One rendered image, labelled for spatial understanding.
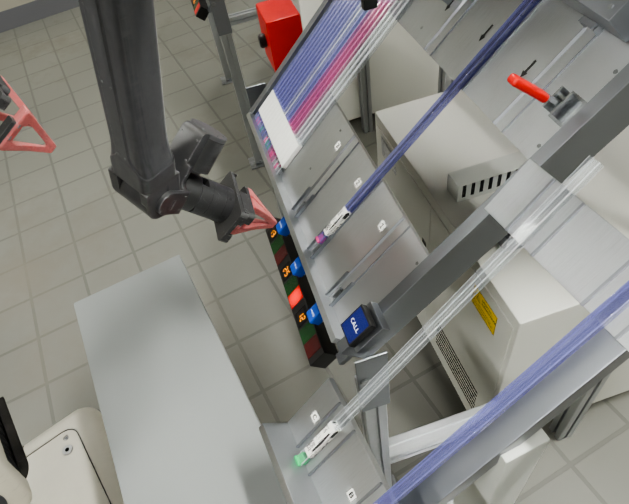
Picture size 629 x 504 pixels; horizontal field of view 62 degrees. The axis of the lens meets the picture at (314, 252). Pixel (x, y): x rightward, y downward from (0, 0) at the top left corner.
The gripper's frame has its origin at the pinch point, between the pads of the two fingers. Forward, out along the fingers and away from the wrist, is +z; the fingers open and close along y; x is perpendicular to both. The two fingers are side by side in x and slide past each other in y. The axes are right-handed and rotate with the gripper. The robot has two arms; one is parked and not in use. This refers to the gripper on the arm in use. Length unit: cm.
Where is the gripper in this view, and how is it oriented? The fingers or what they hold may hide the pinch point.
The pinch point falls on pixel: (270, 222)
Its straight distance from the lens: 86.8
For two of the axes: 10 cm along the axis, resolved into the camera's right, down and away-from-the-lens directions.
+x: -6.2, 6.3, 4.7
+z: 7.3, 2.6, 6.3
